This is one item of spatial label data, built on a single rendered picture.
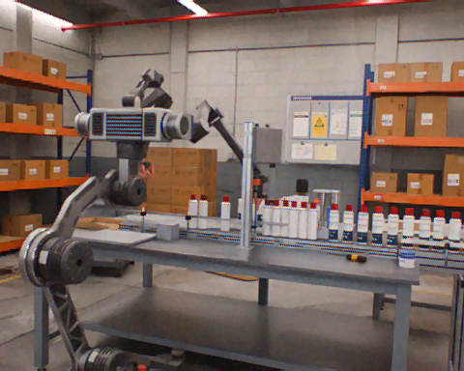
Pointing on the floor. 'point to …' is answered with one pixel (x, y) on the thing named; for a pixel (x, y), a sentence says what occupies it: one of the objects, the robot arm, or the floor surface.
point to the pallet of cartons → (180, 179)
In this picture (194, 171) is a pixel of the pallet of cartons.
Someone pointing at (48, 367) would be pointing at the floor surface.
